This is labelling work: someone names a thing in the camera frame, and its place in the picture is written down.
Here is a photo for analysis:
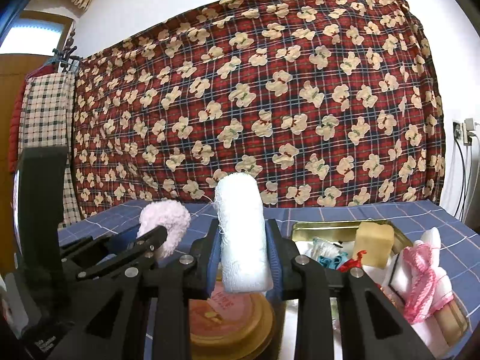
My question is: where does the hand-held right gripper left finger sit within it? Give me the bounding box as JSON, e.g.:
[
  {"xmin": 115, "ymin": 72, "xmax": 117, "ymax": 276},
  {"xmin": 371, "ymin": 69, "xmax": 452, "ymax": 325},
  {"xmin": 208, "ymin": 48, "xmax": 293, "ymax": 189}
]
[{"xmin": 56, "ymin": 218, "xmax": 222, "ymax": 360}]

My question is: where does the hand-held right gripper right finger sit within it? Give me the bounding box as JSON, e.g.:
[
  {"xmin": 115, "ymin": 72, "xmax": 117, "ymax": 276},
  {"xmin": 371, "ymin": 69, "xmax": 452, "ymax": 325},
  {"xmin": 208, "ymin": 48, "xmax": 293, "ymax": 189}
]
[{"xmin": 264, "ymin": 218, "xmax": 436, "ymax": 360}]

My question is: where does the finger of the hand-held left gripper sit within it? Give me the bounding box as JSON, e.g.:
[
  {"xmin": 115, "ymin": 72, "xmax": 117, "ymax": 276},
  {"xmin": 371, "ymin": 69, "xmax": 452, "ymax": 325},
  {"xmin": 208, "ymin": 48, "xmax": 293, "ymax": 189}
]
[
  {"xmin": 77, "ymin": 226, "xmax": 168, "ymax": 281},
  {"xmin": 58, "ymin": 230, "xmax": 140, "ymax": 261}
]

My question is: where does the pink fluffy towel roll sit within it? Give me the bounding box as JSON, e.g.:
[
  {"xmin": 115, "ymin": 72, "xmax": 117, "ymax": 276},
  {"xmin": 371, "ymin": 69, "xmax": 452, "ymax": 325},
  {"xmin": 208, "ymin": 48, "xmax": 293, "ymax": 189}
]
[{"xmin": 137, "ymin": 200, "xmax": 192, "ymax": 259}]

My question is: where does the white gauze roll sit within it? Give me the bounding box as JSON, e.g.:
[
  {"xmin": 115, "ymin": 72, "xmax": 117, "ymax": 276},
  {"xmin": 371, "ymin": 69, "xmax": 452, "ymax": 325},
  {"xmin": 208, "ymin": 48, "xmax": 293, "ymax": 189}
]
[{"xmin": 214, "ymin": 172, "xmax": 272, "ymax": 294}]

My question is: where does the teal cloth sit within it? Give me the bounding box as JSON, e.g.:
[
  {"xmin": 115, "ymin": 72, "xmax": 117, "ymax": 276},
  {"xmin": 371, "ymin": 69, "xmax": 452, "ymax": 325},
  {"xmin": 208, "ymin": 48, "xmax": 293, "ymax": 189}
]
[{"xmin": 318, "ymin": 254, "xmax": 349, "ymax": 269}]

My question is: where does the gold tin box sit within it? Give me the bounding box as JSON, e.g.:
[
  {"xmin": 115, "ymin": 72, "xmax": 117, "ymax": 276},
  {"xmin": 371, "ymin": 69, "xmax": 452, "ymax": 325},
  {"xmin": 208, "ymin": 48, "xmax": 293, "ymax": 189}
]
[{"xmin": 292, "ymin": 220, "xmax": 471, "ymax": 349}]

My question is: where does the white cloth with pink trim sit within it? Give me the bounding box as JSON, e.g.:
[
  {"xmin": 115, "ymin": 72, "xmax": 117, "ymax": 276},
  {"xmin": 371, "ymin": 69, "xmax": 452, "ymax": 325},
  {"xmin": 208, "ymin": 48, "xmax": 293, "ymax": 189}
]
[{"xmin": 397, "ymin": 242, "xmax": 456, "ymax": 325}]

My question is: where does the white green checkered cloth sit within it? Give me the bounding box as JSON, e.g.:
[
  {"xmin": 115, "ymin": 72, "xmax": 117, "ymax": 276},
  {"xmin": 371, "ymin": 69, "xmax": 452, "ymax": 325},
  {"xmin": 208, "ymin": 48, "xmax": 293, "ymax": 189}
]
[{"xmin": 17, "ymin": 71, "xmax": 83, "ymax": 229}]

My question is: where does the wooden door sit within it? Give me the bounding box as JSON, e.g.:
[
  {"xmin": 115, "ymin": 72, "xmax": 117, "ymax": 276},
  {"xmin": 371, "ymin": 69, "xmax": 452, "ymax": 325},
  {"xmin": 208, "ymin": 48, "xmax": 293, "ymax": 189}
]
[{"xmin": 0, "ymin": 54, "xmax": 46, "ymax": 196}]

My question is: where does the clothes hanger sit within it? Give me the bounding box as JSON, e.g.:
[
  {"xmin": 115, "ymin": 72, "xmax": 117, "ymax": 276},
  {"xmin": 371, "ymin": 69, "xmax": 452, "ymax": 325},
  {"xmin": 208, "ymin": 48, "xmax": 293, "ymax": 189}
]
[{"xmin": 50, "ymin": 32, "xmax": 83, "ymax": 74}]

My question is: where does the blue plaid bedsheet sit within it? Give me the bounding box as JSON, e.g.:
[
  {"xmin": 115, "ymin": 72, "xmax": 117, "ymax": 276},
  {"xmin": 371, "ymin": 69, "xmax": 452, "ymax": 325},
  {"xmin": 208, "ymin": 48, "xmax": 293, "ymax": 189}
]
[{"xmin": 56, "ymin": 199, "xmax": 480, "ymax": 360}]

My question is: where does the red plaid teddy print blanket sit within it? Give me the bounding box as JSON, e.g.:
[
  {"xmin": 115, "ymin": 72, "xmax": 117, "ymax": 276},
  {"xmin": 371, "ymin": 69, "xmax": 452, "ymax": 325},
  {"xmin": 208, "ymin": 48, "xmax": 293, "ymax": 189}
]
[{"xmin": 71, "ymin": 0, "xmax": 447, "ymax": 220}]

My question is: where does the window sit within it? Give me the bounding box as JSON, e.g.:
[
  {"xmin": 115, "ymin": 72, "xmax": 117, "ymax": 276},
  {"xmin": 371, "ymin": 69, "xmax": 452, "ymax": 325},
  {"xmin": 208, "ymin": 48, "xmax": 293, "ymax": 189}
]
[{"xmin": 0, "ymin": 11, "xmax": 76, "ymax": 57}]

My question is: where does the white charger plug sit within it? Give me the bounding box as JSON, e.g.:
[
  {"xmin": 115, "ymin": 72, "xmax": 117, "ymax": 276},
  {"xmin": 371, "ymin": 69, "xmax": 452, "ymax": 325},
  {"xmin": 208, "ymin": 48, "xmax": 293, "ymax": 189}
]
[{"xmin": 463, "ymin": 117, "xmax": 478, "ymax": 145}]

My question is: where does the dark cable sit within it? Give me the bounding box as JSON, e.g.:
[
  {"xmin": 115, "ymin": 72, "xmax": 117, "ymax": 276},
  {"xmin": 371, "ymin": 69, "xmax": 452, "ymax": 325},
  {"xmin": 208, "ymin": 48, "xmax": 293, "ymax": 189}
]
[{"xmin": 452, "ymin": 137, "xmax": 474, "ymax": 221}]

